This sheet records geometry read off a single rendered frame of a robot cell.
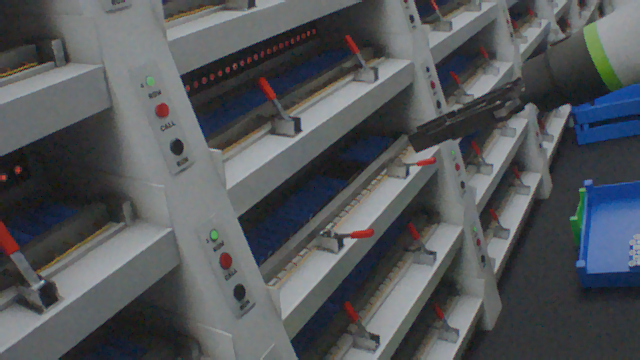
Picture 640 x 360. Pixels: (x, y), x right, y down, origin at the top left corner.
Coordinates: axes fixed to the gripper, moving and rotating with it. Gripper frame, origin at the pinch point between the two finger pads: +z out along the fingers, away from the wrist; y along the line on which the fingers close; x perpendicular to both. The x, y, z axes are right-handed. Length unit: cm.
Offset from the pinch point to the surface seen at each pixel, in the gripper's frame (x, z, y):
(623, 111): 50, -1, -147
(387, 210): 9.6, 15.9, -2.1
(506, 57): 7, 15, -99
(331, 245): 6.7, 16.7, 14.2
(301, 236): 3.4, 19.7, 15.4
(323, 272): 8.4, 16.1, 19.3
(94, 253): -12, 16, 48
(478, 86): 7, 17, -71
